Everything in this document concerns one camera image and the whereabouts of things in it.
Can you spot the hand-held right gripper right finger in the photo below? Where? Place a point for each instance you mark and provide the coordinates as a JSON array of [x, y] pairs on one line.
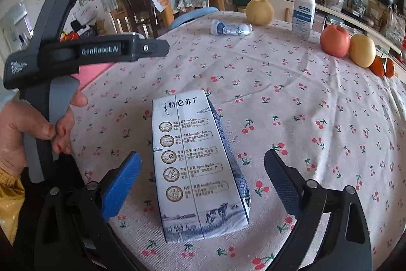
[[282, 182]]

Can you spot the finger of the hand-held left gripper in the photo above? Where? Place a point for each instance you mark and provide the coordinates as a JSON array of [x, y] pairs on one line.
[[155, 48]]

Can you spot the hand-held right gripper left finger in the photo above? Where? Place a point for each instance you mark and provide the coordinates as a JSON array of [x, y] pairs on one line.
[[122, 185]]

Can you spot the pink plastic bucket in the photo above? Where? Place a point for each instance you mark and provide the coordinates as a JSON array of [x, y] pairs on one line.
[[95, 77]]

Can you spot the blue white milk carton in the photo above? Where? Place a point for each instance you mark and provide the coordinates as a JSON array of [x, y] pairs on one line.
[[190, 163]]

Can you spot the person's left hand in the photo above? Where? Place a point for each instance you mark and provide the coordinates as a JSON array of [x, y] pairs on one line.
[[19, 128]]

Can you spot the stack of red boxes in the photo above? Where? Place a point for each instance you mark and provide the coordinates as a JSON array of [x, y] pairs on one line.
[[69, 36]]

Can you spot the white bag with dark box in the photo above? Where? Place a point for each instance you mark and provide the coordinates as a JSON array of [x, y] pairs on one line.
[[84, 18]]

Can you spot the cherry print tablecloth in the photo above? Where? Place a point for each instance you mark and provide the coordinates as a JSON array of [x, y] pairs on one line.
[[301, 115]]

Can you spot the crumpled white blue tube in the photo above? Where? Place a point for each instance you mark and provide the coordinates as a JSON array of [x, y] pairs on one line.
[[231, 27]]

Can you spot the yellow pear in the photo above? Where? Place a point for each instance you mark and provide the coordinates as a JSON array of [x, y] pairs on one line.
[[260, 12], [362, 50]]

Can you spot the orange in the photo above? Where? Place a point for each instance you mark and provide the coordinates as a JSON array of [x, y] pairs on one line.
[[377, 66], [390, 67]]

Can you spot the red apple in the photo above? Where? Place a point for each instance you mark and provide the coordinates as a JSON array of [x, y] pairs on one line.
[[334, 40]]

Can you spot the white plastic bottle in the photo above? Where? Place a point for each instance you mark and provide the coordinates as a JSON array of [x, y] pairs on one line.
[[304, 13]]

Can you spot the long white cabinet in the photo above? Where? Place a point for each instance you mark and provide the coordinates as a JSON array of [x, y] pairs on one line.
[[336, 15]]

